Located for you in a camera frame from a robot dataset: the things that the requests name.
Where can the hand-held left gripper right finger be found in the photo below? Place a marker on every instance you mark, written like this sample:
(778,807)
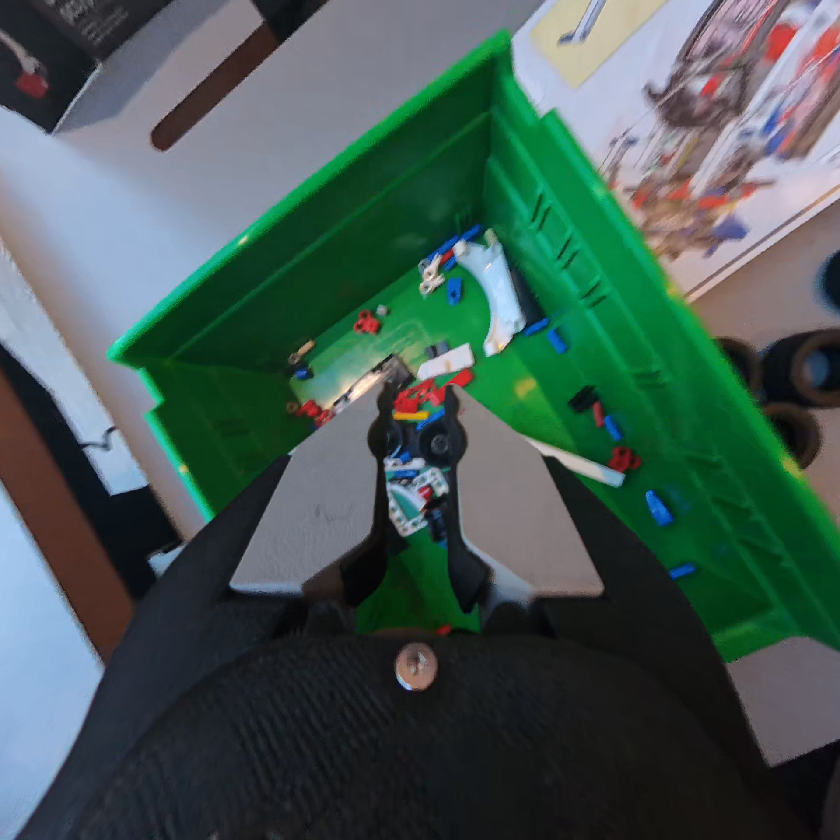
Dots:
(525,525)

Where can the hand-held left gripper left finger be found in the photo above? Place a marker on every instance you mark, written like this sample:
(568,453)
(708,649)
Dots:
(308,518)

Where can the pile of small toy bricks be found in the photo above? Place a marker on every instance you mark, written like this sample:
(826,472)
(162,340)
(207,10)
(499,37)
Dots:
(658,508)

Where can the green plastic bin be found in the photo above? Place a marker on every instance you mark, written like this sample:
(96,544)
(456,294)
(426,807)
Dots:
(328,262)

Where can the toy car instruction booklet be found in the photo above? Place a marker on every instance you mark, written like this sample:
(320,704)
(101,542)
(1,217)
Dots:
(656,98)

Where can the long white toy beam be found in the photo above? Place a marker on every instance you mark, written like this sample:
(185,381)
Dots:
(577,463)

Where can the black toy wheel rim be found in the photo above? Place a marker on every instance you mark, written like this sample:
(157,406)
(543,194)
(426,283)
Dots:
(438,445)
(392,438)

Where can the black table leg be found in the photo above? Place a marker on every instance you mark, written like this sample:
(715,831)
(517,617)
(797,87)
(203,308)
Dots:
(111,525)

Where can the white toy arch piece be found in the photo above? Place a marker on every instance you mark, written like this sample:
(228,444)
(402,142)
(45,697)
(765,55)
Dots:
(499,289)

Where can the person's dark clothing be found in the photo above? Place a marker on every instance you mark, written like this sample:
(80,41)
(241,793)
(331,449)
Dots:
(820,794)

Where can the toy car set box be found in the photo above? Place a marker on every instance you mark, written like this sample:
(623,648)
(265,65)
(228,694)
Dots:
(52,39)

